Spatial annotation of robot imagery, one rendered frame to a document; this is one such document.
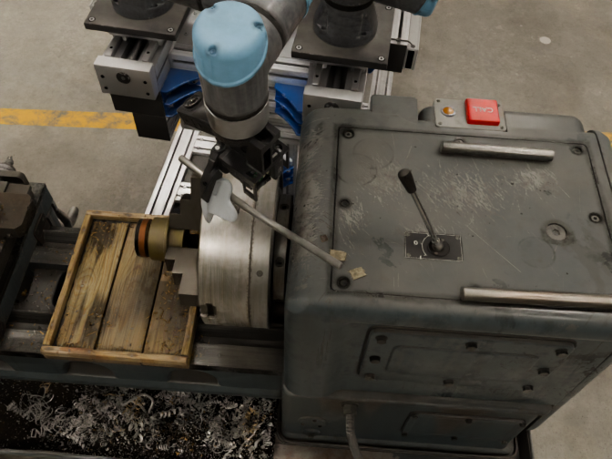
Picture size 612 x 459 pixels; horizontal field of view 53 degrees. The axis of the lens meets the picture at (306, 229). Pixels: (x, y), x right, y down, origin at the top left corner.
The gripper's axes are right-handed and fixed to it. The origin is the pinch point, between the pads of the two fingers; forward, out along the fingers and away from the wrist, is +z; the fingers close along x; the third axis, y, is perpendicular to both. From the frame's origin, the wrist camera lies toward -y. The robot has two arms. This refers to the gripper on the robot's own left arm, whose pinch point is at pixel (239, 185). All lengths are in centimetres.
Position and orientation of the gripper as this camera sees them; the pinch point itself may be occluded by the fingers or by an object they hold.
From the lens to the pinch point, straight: 94.1
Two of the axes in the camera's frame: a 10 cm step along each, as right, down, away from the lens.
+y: 7.8, 5.8, -2.5
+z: -0.2, 4.1, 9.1
